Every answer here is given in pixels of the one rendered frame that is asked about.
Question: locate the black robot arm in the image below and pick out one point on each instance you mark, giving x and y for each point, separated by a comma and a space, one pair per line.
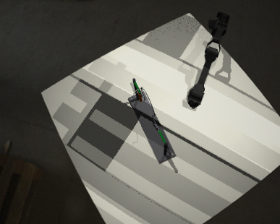
197, 92

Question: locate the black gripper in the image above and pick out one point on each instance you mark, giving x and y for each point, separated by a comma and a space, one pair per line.
219, 17

